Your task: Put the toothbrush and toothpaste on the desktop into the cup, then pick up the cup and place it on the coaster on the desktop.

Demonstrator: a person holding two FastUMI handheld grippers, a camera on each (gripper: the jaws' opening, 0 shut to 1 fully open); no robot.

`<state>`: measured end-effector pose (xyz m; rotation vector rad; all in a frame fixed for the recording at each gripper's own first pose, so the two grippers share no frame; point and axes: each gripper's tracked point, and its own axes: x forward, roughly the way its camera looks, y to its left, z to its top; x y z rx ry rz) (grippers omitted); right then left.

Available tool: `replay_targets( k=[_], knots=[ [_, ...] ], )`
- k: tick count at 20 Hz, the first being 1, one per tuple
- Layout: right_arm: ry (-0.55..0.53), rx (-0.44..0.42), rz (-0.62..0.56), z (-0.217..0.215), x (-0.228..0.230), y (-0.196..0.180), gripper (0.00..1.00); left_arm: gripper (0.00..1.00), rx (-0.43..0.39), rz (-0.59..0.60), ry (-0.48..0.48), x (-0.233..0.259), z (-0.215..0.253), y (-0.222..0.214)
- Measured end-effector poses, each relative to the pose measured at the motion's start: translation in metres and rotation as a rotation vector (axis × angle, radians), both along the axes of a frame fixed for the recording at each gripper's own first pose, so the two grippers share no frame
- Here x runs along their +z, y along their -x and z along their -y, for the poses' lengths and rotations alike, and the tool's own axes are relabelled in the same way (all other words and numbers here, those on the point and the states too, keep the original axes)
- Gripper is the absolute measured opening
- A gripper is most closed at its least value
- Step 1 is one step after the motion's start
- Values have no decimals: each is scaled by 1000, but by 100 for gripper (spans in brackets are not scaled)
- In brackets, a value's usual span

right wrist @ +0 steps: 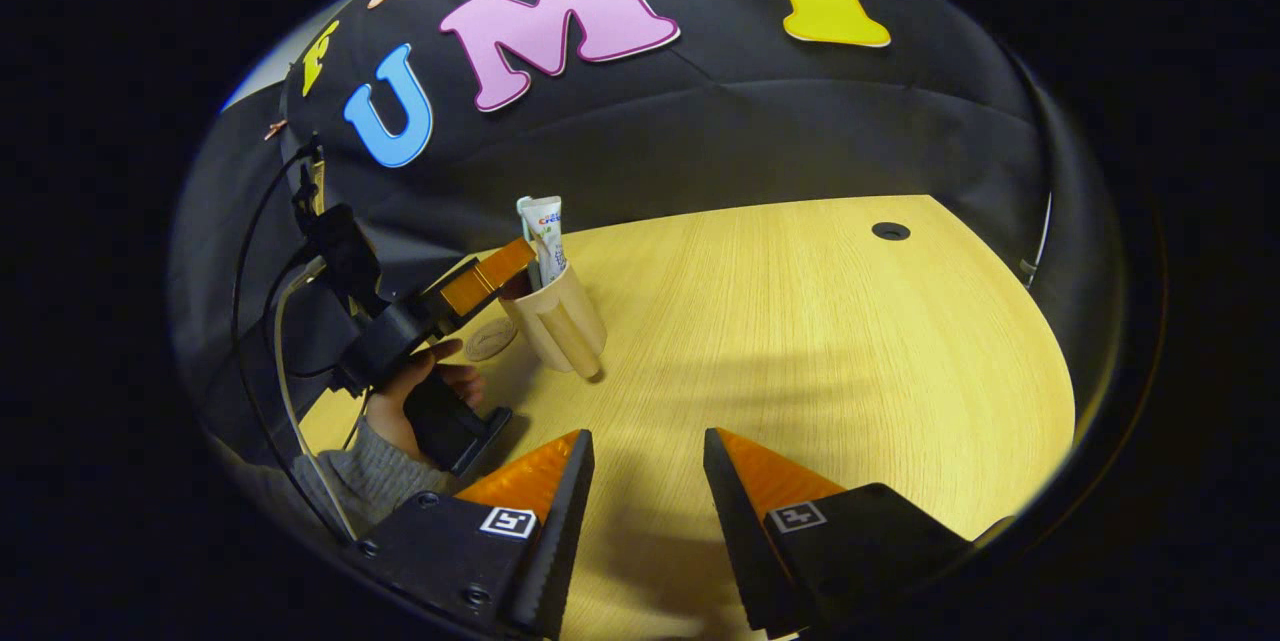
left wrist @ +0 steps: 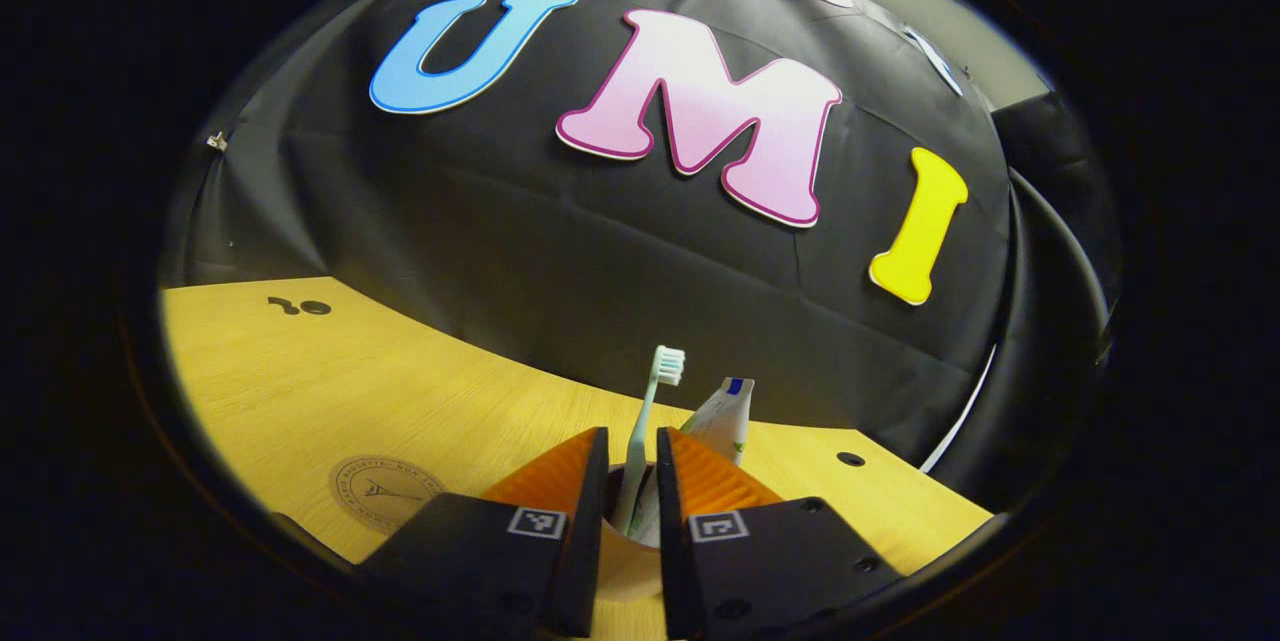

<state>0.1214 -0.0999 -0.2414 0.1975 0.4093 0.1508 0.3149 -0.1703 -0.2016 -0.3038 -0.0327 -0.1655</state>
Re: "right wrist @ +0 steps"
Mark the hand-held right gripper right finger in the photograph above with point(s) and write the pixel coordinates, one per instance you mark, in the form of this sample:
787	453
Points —
735	531

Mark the wooden desktop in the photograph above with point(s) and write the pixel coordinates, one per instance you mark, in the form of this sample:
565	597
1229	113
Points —
800	351

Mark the black backdrop cloth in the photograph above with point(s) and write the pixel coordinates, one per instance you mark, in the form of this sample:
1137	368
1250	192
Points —
700	131

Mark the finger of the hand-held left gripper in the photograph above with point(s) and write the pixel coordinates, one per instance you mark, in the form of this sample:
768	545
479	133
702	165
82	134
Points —
485	279

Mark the beige cup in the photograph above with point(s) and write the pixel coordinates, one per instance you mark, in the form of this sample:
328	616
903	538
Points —
560	326

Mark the copper clip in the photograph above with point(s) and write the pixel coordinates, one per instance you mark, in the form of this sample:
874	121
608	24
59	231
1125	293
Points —
276	129

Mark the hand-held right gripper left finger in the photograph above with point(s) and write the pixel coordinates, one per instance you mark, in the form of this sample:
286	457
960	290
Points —
560	541

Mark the round brown coaster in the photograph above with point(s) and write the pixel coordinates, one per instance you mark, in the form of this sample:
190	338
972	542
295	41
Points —
488	341

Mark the white toothpaste tube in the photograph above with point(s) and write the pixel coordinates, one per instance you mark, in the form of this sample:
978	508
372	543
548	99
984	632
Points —
547	231

